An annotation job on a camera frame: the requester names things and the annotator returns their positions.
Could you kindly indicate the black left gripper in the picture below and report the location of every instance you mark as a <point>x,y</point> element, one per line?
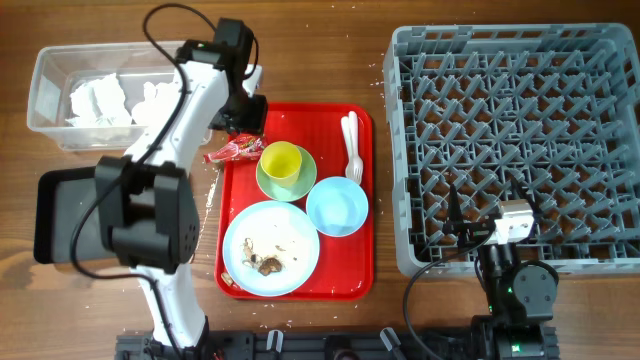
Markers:
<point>253,122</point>

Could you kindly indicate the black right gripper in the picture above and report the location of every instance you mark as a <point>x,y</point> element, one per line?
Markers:
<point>456,222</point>

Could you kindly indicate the red snack wrapper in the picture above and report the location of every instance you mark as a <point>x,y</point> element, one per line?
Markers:
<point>242,147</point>

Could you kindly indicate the yellow plastic cup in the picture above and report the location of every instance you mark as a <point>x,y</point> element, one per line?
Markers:
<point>281,161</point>

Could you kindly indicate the green small plate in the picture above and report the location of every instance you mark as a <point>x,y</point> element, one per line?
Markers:
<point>305,182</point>

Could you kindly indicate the white plastic fork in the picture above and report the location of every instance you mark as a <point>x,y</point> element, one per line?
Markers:
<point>357,162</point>

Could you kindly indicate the light blue bowl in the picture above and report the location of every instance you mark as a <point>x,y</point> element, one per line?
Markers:
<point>337,206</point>

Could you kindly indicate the white napkin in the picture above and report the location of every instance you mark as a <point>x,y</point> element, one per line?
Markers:
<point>109,102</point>

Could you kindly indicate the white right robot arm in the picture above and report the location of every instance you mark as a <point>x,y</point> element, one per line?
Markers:
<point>520,294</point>

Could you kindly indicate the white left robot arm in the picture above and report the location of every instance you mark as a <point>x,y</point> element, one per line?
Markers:
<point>147,213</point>

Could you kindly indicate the grey dishwasher rack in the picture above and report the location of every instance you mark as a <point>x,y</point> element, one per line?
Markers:
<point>555,107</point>

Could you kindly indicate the clear plastic waste bin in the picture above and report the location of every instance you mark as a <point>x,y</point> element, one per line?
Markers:
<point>59,70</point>

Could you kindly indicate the light blue dinner plate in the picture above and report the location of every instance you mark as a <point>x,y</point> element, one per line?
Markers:
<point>271,220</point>

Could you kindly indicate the brown food scraps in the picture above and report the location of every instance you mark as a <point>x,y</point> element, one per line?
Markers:
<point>268,257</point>

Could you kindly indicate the red serving tray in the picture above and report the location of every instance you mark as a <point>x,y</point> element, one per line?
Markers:
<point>345,269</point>

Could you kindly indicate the food scrap on tray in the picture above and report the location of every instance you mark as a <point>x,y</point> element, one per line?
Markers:
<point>227,279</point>

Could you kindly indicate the black plastic tray bin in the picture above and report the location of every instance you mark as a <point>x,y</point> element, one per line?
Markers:
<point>63,196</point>

